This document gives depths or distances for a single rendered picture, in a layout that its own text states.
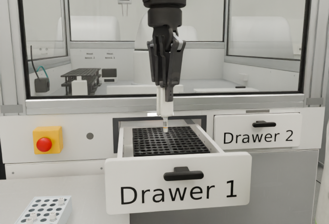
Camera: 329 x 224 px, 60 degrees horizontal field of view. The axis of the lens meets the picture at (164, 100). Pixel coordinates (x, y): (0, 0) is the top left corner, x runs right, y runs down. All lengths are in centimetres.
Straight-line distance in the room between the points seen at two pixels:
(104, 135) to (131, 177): 35
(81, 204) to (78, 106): 28
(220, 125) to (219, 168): 34
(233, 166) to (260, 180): 46
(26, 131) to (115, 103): 27
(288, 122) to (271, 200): 28
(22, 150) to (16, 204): 19
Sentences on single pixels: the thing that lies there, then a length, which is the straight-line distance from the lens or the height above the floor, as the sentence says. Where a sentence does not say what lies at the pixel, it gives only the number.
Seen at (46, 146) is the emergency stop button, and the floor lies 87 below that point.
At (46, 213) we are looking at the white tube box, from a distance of 69.
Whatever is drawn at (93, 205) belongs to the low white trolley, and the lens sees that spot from 76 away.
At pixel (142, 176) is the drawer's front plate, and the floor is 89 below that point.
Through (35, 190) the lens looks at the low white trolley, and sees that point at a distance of 87.
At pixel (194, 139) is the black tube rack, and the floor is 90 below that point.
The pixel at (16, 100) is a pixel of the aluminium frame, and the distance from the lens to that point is 92.
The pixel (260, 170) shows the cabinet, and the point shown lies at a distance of 104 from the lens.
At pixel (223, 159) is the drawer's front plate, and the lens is 59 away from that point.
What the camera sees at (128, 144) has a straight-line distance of 92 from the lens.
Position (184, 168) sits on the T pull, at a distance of 56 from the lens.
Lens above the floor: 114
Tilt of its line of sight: 10 degrees down
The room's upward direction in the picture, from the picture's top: straight up
